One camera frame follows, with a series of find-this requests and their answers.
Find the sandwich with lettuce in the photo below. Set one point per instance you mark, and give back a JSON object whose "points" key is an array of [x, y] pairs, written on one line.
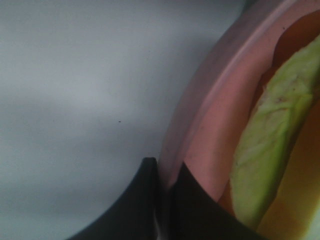
{"points": [[274, 187]]}

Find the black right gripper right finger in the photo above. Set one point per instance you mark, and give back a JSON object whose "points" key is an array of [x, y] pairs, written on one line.
{"points": [[194, 215]]}

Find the pink round plate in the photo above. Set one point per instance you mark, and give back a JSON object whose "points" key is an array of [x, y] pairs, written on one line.
{"points": [[215, 106]]}

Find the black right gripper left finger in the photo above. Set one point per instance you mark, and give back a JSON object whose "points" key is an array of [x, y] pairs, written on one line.
{"points": [[132, 215]]}

